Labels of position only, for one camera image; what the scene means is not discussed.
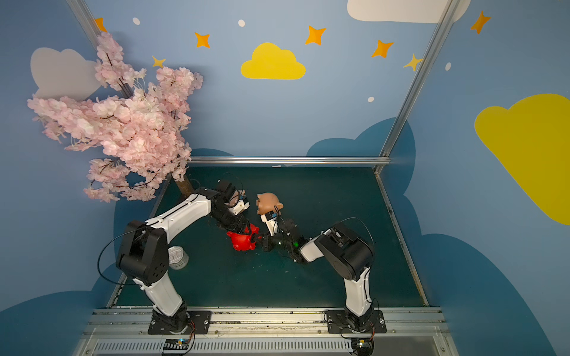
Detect pink piggy bank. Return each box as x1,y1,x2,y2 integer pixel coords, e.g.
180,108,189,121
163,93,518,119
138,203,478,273
227,190,245,208

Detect red piggy bank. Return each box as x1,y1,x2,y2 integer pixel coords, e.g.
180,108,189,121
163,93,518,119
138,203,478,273
227,224,260,252

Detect peach piggy bank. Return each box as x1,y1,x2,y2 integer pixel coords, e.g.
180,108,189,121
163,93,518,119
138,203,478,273
256,192,284,215

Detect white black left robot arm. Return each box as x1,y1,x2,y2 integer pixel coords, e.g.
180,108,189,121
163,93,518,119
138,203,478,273
116,179,249,335

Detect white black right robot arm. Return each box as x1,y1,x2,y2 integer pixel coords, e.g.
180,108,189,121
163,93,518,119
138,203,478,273
253,220,375,333

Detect clear round plastic jar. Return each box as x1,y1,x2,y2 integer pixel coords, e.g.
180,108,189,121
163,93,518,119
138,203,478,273
168,246,189,270

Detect pink cherry blossom tree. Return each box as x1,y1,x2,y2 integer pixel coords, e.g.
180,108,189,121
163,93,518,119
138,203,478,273
28,33,203,203

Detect right small circuit board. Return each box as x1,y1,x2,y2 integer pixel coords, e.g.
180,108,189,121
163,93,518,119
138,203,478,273
350,338,374,356

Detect small circuit board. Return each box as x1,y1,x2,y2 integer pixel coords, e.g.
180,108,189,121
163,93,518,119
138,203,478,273
350,338,374,356
161,338,191,355

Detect left small circuit board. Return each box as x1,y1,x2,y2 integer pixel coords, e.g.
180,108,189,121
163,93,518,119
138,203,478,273
161,338,191,355

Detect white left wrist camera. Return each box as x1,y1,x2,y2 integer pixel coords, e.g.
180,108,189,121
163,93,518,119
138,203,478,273
229,198,249,216

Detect aluminium back frame bar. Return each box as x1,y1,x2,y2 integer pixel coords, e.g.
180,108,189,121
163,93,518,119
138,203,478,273
189,156,390,166

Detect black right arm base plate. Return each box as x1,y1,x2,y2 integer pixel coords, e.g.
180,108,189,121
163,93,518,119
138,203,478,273
324,308,387,335

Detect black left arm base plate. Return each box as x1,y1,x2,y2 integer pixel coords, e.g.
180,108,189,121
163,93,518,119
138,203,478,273
148,310,212,335

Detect aluminium front rail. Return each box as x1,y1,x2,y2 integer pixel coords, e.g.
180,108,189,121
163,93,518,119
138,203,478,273
74,307,458,355

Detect aluminium left corner post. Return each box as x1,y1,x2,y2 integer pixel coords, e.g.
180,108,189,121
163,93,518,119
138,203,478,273
66,0,134,98

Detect aluminium corner post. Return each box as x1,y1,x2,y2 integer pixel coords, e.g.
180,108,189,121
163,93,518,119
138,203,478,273
66,0,134,98
374,0,463,178

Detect aluminium right corner post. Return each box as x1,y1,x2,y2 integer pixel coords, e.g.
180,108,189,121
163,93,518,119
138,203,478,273
374,0,463,178

